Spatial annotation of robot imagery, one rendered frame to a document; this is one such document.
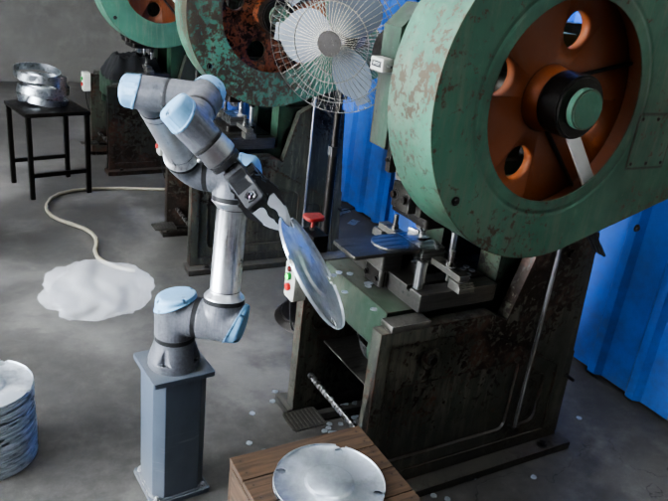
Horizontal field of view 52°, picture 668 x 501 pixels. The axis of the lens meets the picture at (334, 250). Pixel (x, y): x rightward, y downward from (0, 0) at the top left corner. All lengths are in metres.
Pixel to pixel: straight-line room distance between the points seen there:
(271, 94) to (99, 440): 1.71
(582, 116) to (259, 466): 1.19
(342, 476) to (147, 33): 3.62
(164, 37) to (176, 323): 3.21
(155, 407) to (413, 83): 1.17
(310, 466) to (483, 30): 1.16
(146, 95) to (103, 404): 1.47
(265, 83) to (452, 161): 1.82
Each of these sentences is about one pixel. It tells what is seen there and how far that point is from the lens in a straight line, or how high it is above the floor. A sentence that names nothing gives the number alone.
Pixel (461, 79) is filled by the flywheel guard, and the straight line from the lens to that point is 1.57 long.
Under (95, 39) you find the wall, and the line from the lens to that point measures 8.49.
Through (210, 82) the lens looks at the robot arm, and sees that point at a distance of 1.54.
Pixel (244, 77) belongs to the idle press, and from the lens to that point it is 3.27.
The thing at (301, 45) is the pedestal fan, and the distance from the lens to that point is 2.84.
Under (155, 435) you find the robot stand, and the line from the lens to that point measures 2.17.
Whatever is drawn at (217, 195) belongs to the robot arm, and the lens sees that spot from 1.86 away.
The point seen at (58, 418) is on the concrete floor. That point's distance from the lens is 2.69.
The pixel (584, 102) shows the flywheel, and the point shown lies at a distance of 1.76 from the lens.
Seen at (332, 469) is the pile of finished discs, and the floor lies 0.37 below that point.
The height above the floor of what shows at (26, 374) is 0.26.
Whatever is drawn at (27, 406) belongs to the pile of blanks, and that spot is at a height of 0.21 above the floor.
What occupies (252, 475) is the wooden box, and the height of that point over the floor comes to 0.35.
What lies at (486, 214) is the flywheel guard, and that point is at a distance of 1.74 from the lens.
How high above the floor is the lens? 1.59
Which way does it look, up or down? 23 degrees down
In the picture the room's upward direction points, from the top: 7 degrees clockwise
